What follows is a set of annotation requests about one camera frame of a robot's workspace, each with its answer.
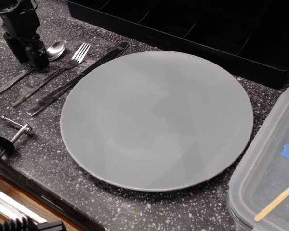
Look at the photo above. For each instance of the clear plastic lidded container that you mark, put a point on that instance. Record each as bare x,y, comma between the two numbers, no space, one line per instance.
263,174

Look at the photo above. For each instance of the silver fork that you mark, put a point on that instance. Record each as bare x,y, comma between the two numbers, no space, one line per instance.
76,59

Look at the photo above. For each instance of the silver table knife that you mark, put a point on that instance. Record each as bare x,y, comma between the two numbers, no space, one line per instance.
54,95

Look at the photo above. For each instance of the black compartment tray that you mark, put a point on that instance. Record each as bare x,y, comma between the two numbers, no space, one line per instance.
248,38

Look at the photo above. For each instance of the silver spoon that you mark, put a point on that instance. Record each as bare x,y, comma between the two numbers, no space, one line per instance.
53,53

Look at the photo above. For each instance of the grey round plate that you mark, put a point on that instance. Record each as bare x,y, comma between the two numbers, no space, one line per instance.
156,121

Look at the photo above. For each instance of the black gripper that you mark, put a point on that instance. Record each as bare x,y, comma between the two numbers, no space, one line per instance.
20,21

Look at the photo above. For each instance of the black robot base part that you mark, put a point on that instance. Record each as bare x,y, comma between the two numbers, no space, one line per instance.
27,224

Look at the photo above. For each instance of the aluminium rail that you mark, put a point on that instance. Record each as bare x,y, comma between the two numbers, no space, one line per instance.
14,210

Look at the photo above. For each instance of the wooden stick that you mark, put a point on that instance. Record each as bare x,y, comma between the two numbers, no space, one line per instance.
272,205

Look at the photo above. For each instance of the metal screw clamp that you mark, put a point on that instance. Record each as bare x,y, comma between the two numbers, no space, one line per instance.
7,146

